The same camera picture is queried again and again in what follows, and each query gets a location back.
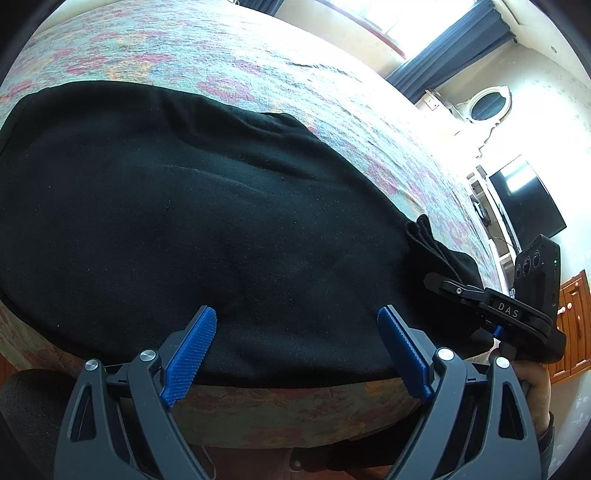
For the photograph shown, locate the black pants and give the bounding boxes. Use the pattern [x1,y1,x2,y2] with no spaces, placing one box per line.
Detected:
[1,81,493,389]

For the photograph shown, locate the person right hand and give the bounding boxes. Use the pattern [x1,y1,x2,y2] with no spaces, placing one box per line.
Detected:
[512,360,551,439]

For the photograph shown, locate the orange wooden cabinet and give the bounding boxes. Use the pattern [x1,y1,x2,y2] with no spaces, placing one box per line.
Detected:
[548,270,591,384]

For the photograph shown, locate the black flat monitor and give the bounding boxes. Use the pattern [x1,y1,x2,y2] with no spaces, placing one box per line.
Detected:
[489,159,567,248]

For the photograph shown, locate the white dresser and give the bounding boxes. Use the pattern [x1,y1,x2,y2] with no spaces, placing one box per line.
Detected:
[467,165,522,296]

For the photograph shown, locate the white oval vanity mirror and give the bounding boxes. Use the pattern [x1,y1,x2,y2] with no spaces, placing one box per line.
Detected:
[465,86,512,125]

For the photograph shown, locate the dark blue lower curtain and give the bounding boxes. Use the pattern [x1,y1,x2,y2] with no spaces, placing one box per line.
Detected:
[387,1,515,104]

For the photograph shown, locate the floral green bedspread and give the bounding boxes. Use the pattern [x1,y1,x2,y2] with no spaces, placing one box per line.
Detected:
[1,1,501,449]

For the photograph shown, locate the bright window with frame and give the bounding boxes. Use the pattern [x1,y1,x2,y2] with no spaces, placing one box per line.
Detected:
[327,0,476,59]

